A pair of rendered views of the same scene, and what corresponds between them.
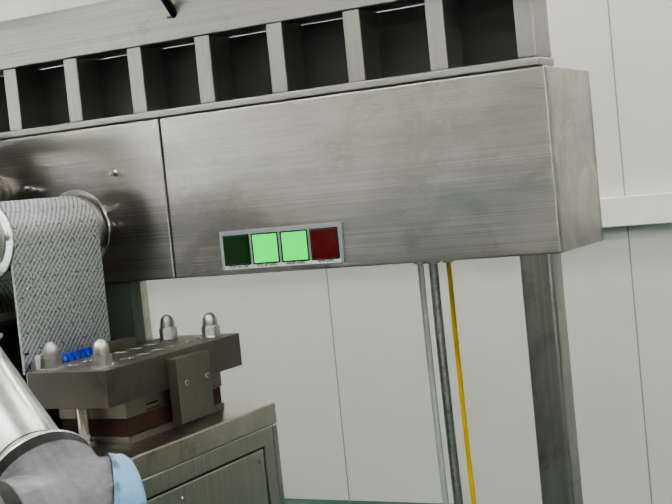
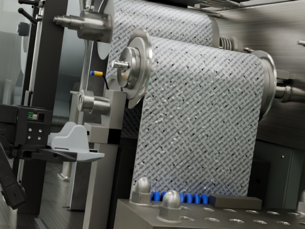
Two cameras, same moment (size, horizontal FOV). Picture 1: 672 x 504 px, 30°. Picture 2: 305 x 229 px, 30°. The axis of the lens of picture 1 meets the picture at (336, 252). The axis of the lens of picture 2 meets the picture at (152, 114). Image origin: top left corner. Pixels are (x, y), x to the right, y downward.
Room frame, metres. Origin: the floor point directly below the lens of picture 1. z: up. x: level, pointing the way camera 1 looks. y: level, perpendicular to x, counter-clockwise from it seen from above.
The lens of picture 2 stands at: (1.34, -0.11, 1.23)
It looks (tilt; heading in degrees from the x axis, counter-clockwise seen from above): 3 degrees down; 40
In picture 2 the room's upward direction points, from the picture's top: 8 degrees clockwise
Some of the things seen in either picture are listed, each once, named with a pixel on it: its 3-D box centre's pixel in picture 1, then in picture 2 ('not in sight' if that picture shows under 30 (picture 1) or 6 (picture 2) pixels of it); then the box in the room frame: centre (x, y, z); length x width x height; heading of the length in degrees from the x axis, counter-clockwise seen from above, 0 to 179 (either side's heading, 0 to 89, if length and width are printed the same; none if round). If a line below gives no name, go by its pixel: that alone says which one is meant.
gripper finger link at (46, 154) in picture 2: not in sight; (48, 153); (1.93, 0.59, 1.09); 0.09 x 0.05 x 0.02; 144
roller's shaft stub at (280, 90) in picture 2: not in sight; (270, 89); (2.37, 0.46, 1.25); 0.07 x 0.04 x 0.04; 152
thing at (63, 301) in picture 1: (63, 310); (197, 153); (2.19, 0.48, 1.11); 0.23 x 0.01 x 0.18; 152
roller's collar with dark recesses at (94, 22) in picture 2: not in sight; (93, 26); (2.21, 0.82, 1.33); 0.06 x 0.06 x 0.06; 62
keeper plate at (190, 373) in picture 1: (192, 386); not in sight; (2.14, 0.27, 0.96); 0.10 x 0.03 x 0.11; 152
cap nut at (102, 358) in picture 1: (101, 353); (170, 205); (2.01, 0.39, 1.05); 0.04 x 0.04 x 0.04
